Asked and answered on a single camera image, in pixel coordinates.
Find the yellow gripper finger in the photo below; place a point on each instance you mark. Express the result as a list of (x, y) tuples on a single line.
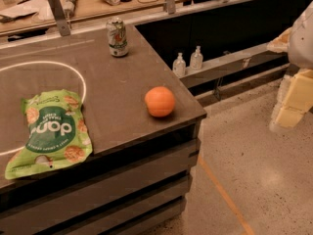
[(280, 44), (294, 100)]

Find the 7up soda can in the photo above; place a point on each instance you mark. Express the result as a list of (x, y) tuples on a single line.
[(116, 32)]

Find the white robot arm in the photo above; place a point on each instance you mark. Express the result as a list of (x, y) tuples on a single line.
[(300, 49)]

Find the green rice chip bag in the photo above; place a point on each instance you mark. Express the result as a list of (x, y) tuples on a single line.
[(58, 136)]

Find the right clear sanitizer bottle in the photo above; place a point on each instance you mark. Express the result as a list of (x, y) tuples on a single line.
[(196, 59)]

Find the clear sanitizer bottle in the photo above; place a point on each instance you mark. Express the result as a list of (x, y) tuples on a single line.
[(179, 66), (196, 59)]

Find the left clear sanitizer bottle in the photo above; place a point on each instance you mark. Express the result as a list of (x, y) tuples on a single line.
[(179, 66)]

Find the orange fruit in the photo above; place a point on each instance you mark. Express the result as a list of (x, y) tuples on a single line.
[(160, 102)]

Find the dark counter cabinet drawers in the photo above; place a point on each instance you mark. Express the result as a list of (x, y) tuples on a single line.
[(122, 191)]

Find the grey handheld tool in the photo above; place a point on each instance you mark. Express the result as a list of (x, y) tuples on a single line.
[(69, 8)]

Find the white paper sheets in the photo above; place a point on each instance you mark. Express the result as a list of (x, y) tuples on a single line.
[(39, 8)]

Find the grey metal bracket left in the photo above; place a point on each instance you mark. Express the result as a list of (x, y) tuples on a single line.
[(59, 16)]

